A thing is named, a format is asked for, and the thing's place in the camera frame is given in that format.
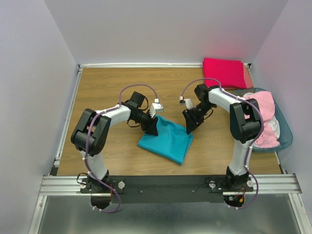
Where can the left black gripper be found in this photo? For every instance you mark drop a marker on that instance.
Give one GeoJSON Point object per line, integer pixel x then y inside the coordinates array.
{"type": "Point", "coordinates": [150, 126]}

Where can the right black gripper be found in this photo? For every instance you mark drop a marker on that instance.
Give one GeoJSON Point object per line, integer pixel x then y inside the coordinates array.
{"type": "Point", "coordinates": [192, 121]}

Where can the teal t shirt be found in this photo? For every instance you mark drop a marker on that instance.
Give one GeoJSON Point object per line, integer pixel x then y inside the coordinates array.
{"type": "Point", "coordinates": [171, 143]}

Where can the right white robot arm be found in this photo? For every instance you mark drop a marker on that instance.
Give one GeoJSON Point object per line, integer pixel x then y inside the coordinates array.
{"type": "Point", "coordinates": [246, 126]}

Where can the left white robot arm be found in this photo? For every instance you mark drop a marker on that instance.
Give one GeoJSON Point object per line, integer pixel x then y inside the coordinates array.
{"type": "Point", "coordinates": [90, 134]}

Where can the folded magenta t shirt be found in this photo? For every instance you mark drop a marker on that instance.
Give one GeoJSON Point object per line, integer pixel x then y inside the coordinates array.
{"type": "Point", "coordinates": [217, 68]}

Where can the pink t shirt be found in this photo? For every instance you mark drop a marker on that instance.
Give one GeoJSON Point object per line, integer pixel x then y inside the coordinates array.
{"type": "Point", "coordinates": [264, 143]}

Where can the teal plastic basket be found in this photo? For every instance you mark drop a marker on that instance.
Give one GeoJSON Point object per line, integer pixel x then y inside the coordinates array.
{"type": "Point", "coordinates": [286, 136]}

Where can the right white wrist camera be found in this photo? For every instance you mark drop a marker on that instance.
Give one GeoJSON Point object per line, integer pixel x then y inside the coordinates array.
{"type": "Point", "coordinates": [188, 103]}

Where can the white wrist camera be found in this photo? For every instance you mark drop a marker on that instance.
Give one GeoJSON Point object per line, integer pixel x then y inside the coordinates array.
{"type": "Point", "coordinates": [188, 103]}
{"type": "Point", "coordinates": [155, 109]}

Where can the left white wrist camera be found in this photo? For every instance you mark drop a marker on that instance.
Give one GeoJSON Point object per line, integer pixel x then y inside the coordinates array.
{"type": "Point", "coordinates": [155, 109]}

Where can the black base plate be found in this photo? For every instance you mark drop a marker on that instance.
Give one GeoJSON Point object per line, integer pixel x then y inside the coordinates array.
{"type": "Point", "coordinates": [165, 189]}

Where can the aluminium rail frame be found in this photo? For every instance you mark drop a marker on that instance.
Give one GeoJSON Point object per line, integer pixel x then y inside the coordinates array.
{"type": "Point", "coordinates": [63, 209]}

